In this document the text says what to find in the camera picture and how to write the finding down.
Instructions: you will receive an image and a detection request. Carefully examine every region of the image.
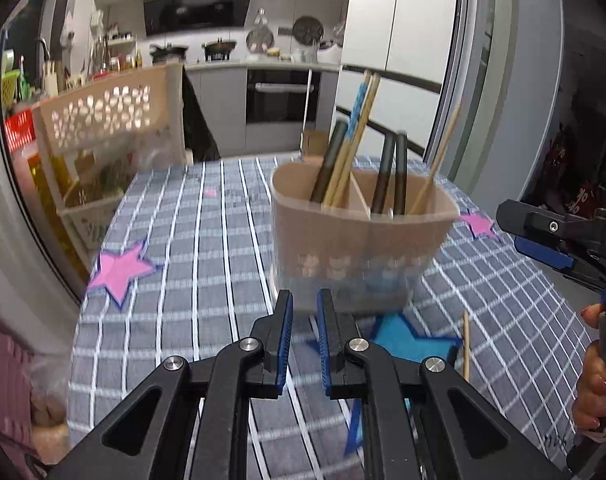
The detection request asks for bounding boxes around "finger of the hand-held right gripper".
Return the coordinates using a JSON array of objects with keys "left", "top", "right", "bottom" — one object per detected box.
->
[
  {"left": 497, "top": 199, "right": 606, "bottom": 252},
  {"left": 514, "top": 236, "right": 606, "bottom": 292}
]

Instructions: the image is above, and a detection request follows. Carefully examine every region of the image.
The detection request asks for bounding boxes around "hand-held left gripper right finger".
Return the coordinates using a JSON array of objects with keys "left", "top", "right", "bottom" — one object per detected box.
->
[{"left": 316, "top": 288, "right": 566, "bottom": 480}]

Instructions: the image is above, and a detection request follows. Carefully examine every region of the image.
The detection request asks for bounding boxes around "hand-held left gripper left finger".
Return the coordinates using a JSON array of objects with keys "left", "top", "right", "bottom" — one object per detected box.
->
[{"left": 48, "top": 289, "right": 295, "bottom": 480}]

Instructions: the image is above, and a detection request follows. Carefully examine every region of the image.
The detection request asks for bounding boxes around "beige plastic utensil holder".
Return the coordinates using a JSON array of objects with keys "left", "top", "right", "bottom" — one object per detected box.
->
[{"left": 269, "top": 160, "right": 461, "bottom": 318}]

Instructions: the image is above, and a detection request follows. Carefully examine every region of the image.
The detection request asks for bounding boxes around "plain wooden chopstick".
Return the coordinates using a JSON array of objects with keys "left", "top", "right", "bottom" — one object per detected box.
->
[
  {"left": 333, "top": 73, "right": 382, "bottom": 207},
  {"left": 325, "top": 110, "right": 371, "bottom": 207},
  {"left": 410, "top": 101, "right": 462, "bottom": 215},
  {"left": 462, "top": 310, "right": 471, "bottom": 382}
]

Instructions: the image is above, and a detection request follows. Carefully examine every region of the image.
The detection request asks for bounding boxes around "dark handled metal spoon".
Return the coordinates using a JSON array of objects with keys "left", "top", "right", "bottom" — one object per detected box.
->
[
  {"left": 370, "top": 133, "right": 396, "bottom": 214},
  {"left": 393, "top": 132, "right": 409, "bottom": 216}
]

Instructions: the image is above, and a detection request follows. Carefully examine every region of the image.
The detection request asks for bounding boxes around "black handled utensil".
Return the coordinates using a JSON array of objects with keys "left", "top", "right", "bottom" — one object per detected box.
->
[{"left": 310, "top": 120, "right": 349, "bottom": 203}]

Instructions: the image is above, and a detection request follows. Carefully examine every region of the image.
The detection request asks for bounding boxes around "person's right hand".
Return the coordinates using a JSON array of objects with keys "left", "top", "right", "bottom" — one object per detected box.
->
[{"left": 573, "top": 304, "right": 606, "bottom": 430}]

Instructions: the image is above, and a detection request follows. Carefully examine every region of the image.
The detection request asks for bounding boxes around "grey checked star tablecloth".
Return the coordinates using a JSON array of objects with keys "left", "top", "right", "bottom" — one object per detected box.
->
[{"left": 68, "top": 155, "right": 604, "bottom": 480}]

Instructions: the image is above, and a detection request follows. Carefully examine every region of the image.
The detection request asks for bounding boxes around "white refrigerator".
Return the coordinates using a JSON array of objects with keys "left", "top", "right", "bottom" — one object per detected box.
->
[{"left": 333, "top": 0, "right": 476, "bottom": 161}]

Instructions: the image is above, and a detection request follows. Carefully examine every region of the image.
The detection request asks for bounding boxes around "plastic bag of vegetables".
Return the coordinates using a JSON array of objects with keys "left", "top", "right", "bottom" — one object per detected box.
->
[{"left": 63, "top": 125, "right": 184, "bottom": 206}]

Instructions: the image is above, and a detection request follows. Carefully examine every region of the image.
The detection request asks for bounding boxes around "black built-in oven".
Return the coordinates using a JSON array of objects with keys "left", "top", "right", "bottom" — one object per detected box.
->
[{"left": 244, "top": 67, "right": 324, "bottom": 126}]

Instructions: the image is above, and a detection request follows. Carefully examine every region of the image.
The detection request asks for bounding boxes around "clear plastic bag of food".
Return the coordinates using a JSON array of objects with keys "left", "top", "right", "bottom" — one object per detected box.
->
[{"left": 28, "top": 355, "right": 74, "bottom": 466}]

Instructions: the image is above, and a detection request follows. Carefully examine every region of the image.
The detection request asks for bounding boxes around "white pole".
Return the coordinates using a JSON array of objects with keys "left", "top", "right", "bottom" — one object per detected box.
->
[{"left": 302, "top": 69, "right": 315, "bottom": 133}]

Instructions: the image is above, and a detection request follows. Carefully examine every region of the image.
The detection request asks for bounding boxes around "grey kitchen base cabinet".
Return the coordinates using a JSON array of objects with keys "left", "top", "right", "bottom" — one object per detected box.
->
[{"left": 185, "top": 62, "right": 344, "bottom": 158}]

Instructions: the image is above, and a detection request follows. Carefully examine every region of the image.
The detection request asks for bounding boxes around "pink plastic chair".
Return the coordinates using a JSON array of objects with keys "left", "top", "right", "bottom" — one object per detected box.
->
[{"left": 0, "top": 310, "right": 39, "bottom": 441}]

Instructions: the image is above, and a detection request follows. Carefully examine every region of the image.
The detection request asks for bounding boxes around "yellow cooking oil bottle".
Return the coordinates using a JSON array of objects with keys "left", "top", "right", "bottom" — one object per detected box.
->
[{"left": 28, "top": 152, "right": 64, "bottom": 241}]

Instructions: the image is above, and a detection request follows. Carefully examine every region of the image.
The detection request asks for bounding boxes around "beige flower cut-out trolley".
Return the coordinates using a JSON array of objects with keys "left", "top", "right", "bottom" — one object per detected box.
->
[{"left": 30, "top": 62, "right": 189, "bottom": 261}]

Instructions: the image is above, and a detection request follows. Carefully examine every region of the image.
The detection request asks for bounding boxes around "round dark metal rack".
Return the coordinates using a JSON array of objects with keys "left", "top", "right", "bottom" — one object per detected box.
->
[{"left": 292, "top": 16, "right": 325, "bottom": 43}]

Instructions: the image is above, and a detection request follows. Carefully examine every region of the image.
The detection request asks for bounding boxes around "black pot with lid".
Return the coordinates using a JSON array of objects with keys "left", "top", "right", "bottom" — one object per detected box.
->
[{"left": 202, "top": 39, "right": 239, "bottom": 61}]

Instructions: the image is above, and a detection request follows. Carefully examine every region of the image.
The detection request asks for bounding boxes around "round hanging plate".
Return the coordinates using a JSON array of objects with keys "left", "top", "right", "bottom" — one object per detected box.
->
[{"left": 246, "top": 25, "right": 275, "bottom": 53}]

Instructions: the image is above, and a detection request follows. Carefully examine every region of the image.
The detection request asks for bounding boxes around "black wok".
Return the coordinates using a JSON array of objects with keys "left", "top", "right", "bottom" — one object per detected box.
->
[{"left": 150, "top": 44, "right": 190, "bottom": 65}]

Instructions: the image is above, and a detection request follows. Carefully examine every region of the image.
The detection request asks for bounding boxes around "spice rack with bottles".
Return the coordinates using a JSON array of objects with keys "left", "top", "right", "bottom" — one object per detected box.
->
[{"left": 90, "top": 35, "right": 139, "bottom": 73}]

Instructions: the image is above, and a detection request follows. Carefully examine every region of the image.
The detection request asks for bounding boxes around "red plastic basket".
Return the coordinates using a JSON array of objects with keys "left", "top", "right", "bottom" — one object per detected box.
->
[{"left": 4, "top": 110, "right": 39, "bottom": 151}]

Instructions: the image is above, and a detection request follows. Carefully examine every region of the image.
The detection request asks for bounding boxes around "black range hood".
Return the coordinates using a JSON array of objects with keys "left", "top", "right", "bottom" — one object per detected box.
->
[{"left": 142, "top": 0, "right": 256, "bottom": 38}]

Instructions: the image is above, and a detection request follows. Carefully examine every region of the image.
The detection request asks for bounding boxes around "white knife block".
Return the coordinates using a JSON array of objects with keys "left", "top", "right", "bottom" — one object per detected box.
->
[{"left": 42, "top": 60, "right": 60, "bottom": 98}]

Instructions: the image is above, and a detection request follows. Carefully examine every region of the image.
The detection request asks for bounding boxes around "green plastic basket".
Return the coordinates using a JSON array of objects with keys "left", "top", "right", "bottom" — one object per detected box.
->
[{"left": 0, "top": 72, "right": 26, "bottom": 106}]

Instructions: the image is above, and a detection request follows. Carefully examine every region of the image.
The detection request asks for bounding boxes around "dark kitchen faucet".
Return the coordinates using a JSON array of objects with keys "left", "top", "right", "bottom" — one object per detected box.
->
[{"left": 36, "top": 37, "right": 51, "bottom": 81}]

